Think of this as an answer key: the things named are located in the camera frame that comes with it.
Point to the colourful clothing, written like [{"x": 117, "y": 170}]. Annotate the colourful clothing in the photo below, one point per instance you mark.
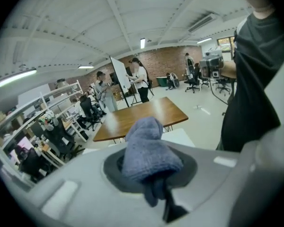
[{"x": 47, "y": 120}]

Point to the ceiling tube light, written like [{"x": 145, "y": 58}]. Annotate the ceiling tube light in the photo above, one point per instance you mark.
[
  {"x": 142, "y": 43},
  {"x": 16, "y": 77},
  {"x": 86, "y": 67},
  {"x": 204, "y": 40}
]

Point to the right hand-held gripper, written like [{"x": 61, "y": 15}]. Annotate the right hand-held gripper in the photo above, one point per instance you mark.
[{"x": 210, "y": 64}]

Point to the person's right forearm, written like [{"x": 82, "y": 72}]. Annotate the person's right forearm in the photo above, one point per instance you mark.
[{"x": 229, "y": 69}]

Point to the blue cloth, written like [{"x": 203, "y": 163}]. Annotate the blue cloth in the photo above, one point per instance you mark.
[{"x": 149, "y": 155}]

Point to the white metal shelving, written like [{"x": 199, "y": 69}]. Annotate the white metal shelving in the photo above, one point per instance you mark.
[{"x": 45, "y": 100}]

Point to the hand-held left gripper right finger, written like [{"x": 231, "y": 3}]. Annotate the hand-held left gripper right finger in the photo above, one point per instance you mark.
[{"x": 210, "y": 181}]

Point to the brown wooden table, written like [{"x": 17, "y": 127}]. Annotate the brown wooden table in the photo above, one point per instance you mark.
[{"x": 142, "y": 119}]

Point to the black office chair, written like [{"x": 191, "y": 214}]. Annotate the black office chair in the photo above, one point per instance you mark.
[
  {"x": 61, "y": 138},
  {"x": 88, "y": 110},
  {"x": 193, "y": 79},
  {"x": 223, "y": 85}
]

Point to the whiteboard on black stand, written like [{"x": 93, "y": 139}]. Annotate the whiteboard on black stand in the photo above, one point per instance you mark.
[{"x": 119, "y": 74}]

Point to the person's black shirt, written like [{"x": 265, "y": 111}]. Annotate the person's black shirt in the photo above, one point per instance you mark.
[{"x": 253, "y": 79}]

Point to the green bin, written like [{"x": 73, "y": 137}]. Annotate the green bin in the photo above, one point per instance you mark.
[{"x": 162, "y": 81}]

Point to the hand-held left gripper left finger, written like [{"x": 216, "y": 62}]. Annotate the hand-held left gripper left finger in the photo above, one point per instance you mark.
[{"x": 90, "y": 170}]

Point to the ceiling air conditioner unit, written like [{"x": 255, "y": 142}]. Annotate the ceiling air conditioner unit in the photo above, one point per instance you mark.
[{"x": 203, "y": 22}]

